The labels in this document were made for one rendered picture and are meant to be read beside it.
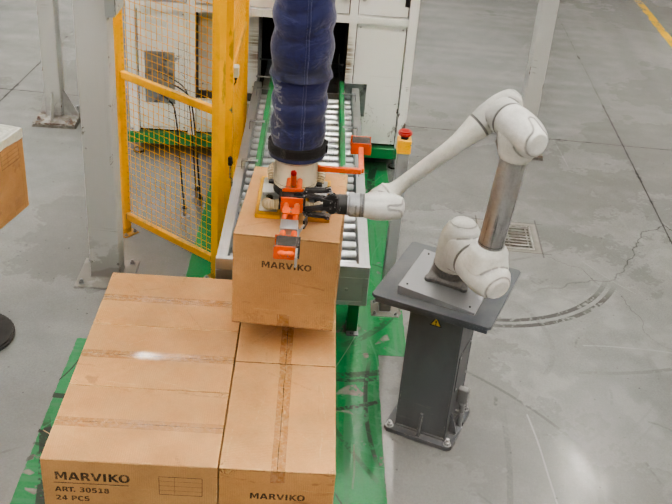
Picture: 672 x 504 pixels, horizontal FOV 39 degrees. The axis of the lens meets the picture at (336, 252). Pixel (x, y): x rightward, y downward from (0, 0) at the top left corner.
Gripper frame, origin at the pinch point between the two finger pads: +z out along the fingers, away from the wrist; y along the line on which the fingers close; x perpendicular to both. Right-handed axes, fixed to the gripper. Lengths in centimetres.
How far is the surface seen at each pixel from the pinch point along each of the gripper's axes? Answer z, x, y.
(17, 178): 129, 83, 40
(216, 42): 42, 130, -16
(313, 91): -5.2, 16.2, -37.1
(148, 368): 52, -21, 65
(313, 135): -6.2, 17.0, -19.4
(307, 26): -2, 14, -62
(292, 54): 3, 15, -51
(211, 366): 28, -17, 65
